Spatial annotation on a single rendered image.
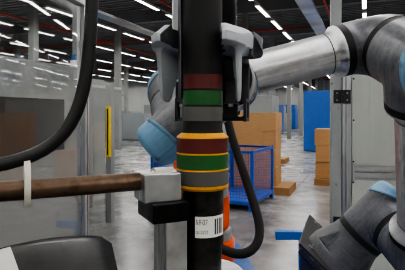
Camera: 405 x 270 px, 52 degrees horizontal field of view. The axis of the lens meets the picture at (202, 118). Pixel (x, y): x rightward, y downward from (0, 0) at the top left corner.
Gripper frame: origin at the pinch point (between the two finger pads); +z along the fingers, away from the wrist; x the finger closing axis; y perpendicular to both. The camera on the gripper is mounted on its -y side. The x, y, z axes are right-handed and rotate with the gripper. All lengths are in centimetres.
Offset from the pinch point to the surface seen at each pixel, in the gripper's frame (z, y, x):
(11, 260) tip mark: -6.3, 21.1, 19.6
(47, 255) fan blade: -8.8, 21.2, 17.1
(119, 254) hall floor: -408, 162, 160
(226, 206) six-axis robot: -382, 98, 38
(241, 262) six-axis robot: -396, 158, 24
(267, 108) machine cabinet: -1055, -10, 4
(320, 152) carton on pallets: -915, 89, -113
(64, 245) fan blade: -10.8, 20.8, 16.2
